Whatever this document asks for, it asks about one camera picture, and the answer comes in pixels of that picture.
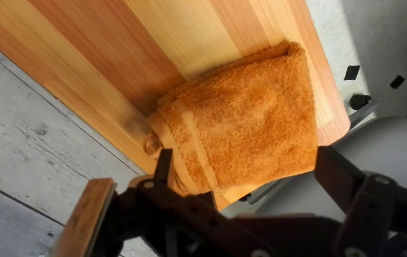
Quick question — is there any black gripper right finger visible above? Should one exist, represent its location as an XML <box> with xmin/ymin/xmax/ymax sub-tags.
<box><xmin>314</xmin><ymin>145</ymin><xmax>400</xmax><ymax>257</ymax></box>

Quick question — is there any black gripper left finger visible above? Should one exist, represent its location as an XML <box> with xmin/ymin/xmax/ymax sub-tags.
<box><xmin>140</xmin><ymin>148</ymin><xmax>186</xmax><ymax>206</ymax></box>

